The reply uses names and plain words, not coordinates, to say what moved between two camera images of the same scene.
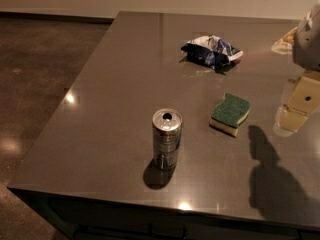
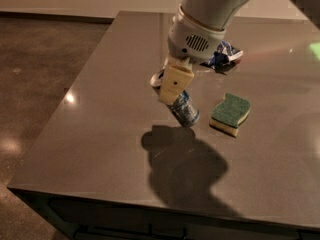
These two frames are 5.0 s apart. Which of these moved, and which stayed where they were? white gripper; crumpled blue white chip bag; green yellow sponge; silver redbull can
Moved: silver redbull can; white gripper
Stayed: green yellow sponge; crumpled blue white chip bag
